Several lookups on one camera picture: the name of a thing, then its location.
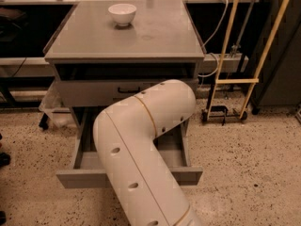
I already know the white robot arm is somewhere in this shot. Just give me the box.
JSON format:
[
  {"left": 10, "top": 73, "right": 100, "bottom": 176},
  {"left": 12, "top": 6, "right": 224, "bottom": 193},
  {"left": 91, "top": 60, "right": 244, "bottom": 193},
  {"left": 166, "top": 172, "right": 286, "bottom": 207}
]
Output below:
[{"left": 93, "top": 80, "right": 201, "bottom": 226}]

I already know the open grey middle drawer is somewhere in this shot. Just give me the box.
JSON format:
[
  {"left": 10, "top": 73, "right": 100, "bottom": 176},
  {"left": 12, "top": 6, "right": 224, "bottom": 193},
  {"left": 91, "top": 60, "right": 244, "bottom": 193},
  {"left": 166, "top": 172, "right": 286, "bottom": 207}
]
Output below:
[{"left": 56, "top": 107, "right": 203, "bottom": 188}]

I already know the grey drawer cabinet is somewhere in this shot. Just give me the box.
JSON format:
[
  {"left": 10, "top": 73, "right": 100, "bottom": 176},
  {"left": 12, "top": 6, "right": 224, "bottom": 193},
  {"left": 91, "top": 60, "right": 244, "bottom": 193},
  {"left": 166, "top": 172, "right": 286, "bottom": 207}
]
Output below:
[{"left": 42, "top": 0, "right": 207, "bottom": 137}]

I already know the closed grey upper drawer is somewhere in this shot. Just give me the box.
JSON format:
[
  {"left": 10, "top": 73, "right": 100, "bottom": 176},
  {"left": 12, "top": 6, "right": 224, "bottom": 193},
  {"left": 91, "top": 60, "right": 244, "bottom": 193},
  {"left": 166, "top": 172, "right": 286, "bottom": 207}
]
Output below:
[{"left": 56, "top": 79, "right": 197, "bottom": 108}]

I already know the white ceramic bowl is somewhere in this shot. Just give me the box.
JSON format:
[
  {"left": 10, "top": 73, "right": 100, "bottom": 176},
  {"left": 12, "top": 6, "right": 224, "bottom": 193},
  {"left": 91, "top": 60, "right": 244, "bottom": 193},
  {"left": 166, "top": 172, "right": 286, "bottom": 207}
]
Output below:
[{"left": 108, "top": 4, "right": 136, "bottom": 26}]

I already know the clear plastic bin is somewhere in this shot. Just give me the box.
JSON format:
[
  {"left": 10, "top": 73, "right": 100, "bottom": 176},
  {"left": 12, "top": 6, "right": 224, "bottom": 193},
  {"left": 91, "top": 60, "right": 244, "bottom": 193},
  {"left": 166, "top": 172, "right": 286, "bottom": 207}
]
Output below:
[{"left": 39, "top": 81, "right": 74, "bottom": 128}]

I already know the yellow wooden frame cart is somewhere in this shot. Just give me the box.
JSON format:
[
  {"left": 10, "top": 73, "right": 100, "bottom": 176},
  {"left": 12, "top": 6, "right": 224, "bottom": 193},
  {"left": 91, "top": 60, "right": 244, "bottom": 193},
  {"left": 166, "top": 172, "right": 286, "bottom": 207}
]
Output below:
[{"left": 201, "top": 0, "right": 297, "bottom": 126}]

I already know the white power cable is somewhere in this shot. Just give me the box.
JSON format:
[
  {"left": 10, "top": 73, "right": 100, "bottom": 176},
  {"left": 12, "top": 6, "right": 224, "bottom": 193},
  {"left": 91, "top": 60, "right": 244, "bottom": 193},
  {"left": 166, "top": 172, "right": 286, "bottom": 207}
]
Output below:
[{"left": 198, "top": 0, "right": 236, "bottom": 79}]

